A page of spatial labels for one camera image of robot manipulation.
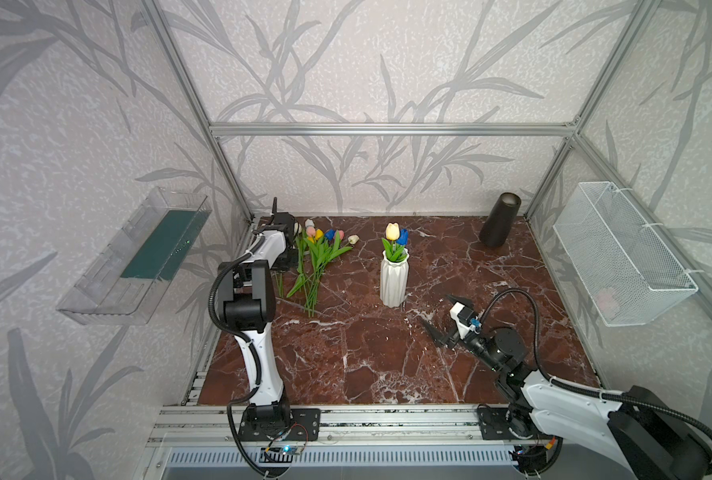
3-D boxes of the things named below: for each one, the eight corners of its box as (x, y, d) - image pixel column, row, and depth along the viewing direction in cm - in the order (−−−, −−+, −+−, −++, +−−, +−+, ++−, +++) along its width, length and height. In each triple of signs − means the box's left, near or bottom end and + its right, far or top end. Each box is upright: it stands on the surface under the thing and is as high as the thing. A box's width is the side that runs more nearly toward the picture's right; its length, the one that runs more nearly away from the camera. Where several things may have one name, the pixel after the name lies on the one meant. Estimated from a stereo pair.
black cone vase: (482, 246, 114) (499, 207, 98) (478, 232, 118) (494, 192, 102) (504, 246, 114) (525, 207, 98) (498, 232, 118) (518, 192, 102)
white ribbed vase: (379, 308, 97) (380, 267, 79) (379, 292, 101) (380, 250, 82) (404, 308, 97) (410, 267, 79) (402, 292, 101) (409, 250, 82)
